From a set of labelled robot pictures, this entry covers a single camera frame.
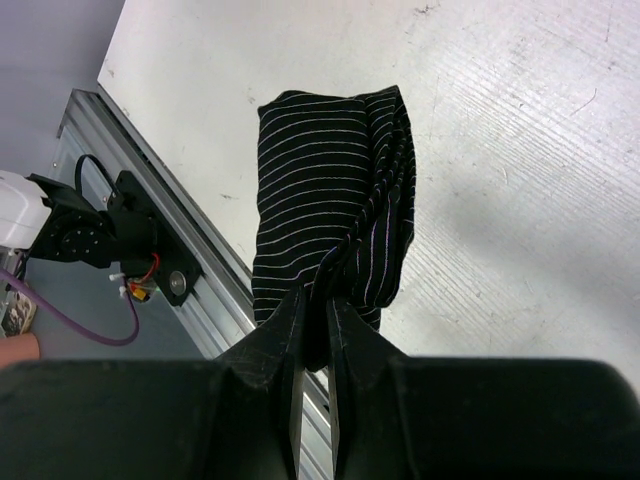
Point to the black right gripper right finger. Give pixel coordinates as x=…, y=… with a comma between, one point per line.
x=366, y=432

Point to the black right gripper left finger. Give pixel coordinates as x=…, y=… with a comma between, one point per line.
x=257, y=423

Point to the black striped underwear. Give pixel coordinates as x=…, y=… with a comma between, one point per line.
x=336, y=203

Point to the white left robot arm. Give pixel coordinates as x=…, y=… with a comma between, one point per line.
x=22, y=210

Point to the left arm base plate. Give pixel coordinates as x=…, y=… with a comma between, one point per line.
x=131, y=230

